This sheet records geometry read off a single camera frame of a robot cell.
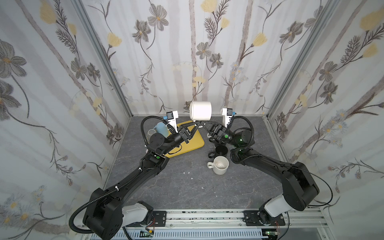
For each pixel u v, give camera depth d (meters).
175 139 0.60
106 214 0.40
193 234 0.70
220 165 0.91
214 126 0.62
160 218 0.74
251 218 0.74
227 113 0.62
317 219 0.76
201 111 0.58
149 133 0.96
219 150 0.96
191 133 0.62
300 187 0.44
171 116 0.59
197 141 0.62
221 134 0.60
